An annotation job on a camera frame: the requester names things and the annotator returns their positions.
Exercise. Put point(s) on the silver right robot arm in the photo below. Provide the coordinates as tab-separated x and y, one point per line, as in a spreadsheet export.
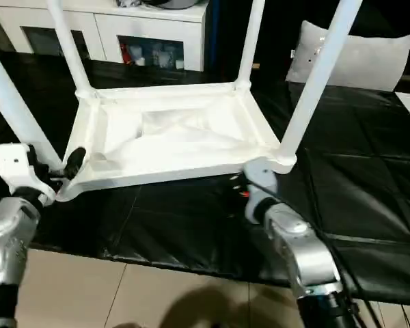
301	253

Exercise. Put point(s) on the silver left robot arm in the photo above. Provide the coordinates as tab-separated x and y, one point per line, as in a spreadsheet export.
7	246

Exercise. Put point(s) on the white glass-door cabinet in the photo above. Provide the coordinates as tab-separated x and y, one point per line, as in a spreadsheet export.
123	24

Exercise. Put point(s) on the black cabinet with gold label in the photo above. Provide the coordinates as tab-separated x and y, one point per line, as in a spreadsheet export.
280	27

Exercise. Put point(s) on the grey cushion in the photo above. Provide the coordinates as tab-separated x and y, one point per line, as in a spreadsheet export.
369	58

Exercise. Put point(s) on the dark round appliance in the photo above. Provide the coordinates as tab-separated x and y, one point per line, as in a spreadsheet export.
171	3

